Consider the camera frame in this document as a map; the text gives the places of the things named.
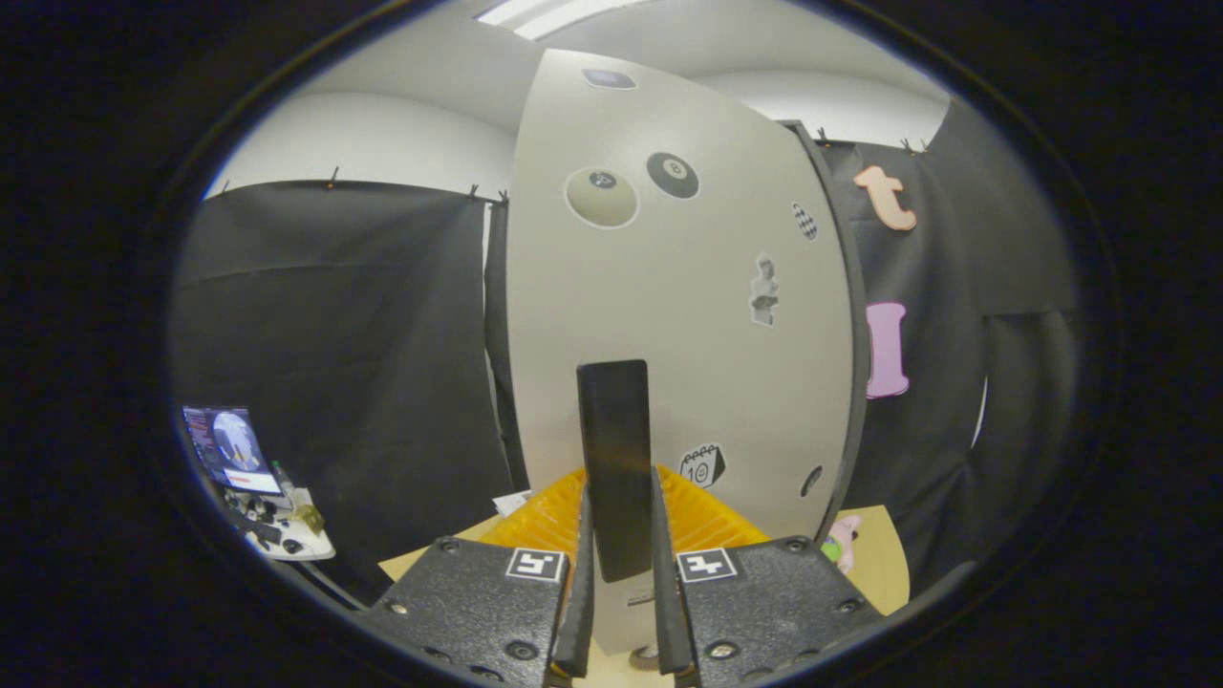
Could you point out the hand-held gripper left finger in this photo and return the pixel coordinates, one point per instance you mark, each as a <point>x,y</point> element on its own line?
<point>578,612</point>

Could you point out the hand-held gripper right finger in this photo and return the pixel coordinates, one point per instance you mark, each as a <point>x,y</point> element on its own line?
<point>667,612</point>

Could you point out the brown fuzzy shoe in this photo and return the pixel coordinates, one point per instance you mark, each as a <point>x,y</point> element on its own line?
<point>644,657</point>

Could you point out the beige shoe cabinet door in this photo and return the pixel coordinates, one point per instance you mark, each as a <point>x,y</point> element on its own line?
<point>669,287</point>

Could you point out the grey shoe cabinet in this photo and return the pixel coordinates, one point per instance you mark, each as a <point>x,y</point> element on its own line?
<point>861,344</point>

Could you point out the pink and green plush toy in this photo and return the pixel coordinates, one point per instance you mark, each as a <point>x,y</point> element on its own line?
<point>841,545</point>

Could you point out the cluttered white side table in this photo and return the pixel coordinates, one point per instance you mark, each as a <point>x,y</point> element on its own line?
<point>287,535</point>

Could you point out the black backdrop cloth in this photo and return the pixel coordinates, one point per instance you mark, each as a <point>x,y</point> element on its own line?
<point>334,334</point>

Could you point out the laptop screen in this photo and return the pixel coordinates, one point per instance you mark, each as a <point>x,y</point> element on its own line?
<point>231,447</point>

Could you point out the long ceiling light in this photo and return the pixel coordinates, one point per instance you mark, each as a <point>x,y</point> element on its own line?
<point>549,14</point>

